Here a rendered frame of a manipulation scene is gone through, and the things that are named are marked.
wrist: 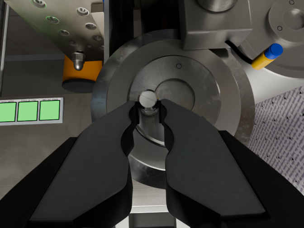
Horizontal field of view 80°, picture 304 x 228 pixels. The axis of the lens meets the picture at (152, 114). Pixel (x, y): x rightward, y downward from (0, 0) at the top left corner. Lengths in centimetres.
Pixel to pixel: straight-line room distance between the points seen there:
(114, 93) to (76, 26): 32
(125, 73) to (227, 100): 9
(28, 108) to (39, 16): 25
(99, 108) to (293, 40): 19
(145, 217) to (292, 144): 43
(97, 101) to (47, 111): 40
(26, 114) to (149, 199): 40
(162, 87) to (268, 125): 25
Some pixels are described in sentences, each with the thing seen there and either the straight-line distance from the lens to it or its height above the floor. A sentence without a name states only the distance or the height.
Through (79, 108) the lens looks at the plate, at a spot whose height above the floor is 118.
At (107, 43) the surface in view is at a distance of 20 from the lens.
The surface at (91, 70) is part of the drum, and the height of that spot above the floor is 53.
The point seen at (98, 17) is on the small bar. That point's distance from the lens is 40.
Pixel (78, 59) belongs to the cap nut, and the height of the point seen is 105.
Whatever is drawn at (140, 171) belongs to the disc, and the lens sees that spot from 16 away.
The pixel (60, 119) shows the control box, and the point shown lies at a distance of 55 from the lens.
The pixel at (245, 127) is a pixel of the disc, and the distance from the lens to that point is 18.
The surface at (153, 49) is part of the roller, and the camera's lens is 17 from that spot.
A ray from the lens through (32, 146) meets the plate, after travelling 59.
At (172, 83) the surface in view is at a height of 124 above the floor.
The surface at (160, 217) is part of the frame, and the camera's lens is 60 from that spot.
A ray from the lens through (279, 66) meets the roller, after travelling 21.
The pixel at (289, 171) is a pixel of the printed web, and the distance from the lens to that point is 34.
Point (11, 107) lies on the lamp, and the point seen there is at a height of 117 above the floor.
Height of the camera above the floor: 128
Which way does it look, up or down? 9 degrees down
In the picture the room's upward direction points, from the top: 178 degrees clockwise
